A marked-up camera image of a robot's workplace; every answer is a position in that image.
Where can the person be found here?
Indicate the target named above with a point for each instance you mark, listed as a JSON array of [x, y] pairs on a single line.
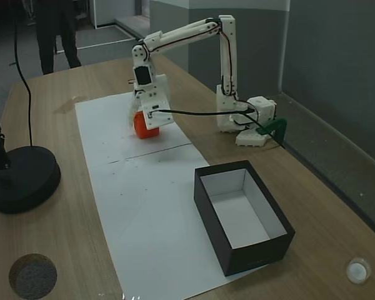
[[59, 28]]

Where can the black round stand base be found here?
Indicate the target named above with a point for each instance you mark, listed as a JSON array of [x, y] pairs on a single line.
[[28, 178]]

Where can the dark brown open box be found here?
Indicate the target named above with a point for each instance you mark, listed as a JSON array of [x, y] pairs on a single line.
[[250, 250]]

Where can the orange cube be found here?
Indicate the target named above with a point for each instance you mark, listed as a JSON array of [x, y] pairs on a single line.
[[150, 133]]

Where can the small white round cap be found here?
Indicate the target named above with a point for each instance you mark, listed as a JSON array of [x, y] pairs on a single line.
[[358, 270]]

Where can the white gripper camera mount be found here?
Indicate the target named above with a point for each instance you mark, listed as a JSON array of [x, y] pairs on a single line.
[[157, 117]]

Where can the green table clamp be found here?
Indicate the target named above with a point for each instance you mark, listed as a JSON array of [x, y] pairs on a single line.
[[273, 126]]

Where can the white paper sheet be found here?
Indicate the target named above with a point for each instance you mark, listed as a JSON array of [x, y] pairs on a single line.
[[150, 218], [106, 131]]

